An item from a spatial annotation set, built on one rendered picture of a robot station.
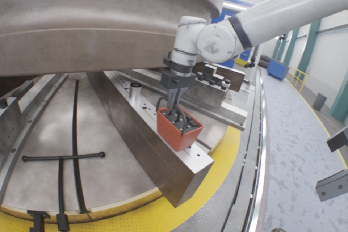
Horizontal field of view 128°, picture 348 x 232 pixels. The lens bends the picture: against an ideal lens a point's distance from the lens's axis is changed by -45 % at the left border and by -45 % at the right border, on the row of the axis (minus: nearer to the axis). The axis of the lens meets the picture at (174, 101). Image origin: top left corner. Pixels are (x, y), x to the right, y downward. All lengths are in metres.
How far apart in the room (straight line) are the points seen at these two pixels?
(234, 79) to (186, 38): 2.50
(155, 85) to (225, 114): 0.98
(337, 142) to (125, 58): 1.05
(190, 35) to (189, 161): 0.50
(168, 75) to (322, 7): 0.48
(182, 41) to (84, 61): 0.64
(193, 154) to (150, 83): 1.54
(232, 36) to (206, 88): 1.40
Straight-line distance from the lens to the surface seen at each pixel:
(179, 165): 0.71
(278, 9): 0.36
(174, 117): 0.72
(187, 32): 0.50
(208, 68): 1.77
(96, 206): 0.96
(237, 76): 2.96
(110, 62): 1.01
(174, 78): 0.52
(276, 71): 10.04
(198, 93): 1.74
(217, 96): 1.69
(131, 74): 2.31
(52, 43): 0.97
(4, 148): 1.18
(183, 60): 0.51
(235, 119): 1.84
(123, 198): 0.97
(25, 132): 1.45
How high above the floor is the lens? 1.19
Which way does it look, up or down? 27 degrees down
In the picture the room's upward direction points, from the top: 14 degrees clockwise
